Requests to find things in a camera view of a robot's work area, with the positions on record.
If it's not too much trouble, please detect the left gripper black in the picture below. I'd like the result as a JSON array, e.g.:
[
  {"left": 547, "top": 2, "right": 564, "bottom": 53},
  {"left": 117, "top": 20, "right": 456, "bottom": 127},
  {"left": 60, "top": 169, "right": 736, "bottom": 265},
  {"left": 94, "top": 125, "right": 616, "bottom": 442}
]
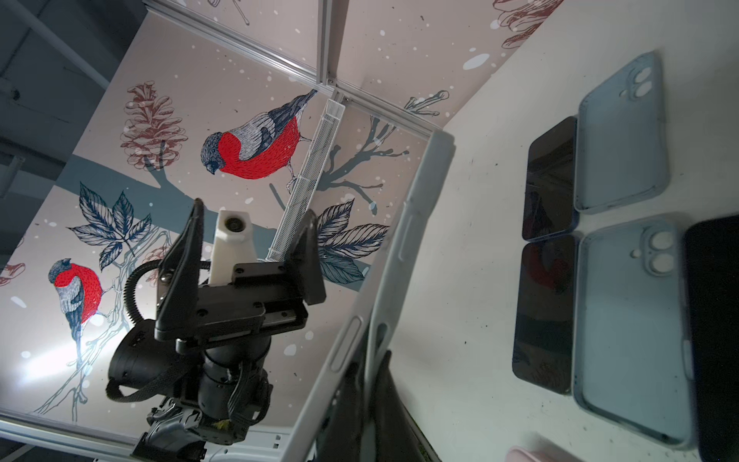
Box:
[{"left": 154, "top": 198, "right": 326, "bottom": 352}]

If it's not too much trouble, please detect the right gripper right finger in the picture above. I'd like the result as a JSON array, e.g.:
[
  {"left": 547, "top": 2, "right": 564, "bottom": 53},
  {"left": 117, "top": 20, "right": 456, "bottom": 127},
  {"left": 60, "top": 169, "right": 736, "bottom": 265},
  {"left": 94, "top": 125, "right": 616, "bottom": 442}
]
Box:
[{"left": 369, "top": 350, "right": 425, "bottom": 462}]

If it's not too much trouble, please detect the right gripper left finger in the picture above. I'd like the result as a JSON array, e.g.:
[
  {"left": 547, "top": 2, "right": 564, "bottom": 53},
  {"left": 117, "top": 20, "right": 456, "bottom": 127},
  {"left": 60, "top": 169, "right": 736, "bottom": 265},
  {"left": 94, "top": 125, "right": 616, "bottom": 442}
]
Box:
[{"left": 325, "top": 364, "right": 364, "bottom": 462}]

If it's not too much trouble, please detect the light blue phone case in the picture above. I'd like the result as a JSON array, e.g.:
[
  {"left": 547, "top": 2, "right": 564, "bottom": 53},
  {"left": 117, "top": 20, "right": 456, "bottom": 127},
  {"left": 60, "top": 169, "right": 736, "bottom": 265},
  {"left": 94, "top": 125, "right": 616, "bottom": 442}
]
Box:
[
  {"left": 572, "top": 216, "right": 696, "bottom": 450},
  {"left": 573, "top": 52, "right": 670, "bottom": 215},
  {"left": 281, "top": 131, "right": 455, "bottom": 461}
]

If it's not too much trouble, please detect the blue phone black screen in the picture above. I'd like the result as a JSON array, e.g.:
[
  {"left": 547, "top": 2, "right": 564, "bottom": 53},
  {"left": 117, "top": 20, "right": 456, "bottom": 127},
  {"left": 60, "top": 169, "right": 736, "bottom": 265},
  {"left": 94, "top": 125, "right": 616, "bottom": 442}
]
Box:
[{"left": 512, "top": 235, "right": 578, "bottom": 395}]

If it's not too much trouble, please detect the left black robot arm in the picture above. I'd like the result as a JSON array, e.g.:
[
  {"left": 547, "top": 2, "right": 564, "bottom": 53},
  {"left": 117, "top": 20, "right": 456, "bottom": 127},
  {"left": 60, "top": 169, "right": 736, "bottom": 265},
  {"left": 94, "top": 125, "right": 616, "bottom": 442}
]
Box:
[{"left": 106, "top": 200, "right": 326, "bottom": 461}]

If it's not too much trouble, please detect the pink phone case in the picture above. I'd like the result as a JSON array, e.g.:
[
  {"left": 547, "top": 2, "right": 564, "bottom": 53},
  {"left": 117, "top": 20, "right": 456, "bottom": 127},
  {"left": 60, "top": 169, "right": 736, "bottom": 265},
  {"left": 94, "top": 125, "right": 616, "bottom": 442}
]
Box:
[{"left": 504, "top": 446, "right": 554, "bottom": 462}]

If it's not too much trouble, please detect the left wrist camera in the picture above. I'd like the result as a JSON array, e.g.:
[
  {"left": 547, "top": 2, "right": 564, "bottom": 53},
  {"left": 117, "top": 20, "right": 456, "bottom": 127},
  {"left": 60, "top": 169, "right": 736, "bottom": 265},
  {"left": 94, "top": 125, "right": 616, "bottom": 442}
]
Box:
[{"left": 209, "top": 210, "right": 257, "bottom": 287}]

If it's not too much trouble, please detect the white wire wall basket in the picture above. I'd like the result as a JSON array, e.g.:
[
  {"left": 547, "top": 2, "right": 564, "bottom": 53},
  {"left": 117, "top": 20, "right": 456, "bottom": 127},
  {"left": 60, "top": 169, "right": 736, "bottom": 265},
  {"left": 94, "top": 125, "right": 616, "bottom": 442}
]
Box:
[{"left": 266, "top": 96, "right": 346, "bottom": 262}]

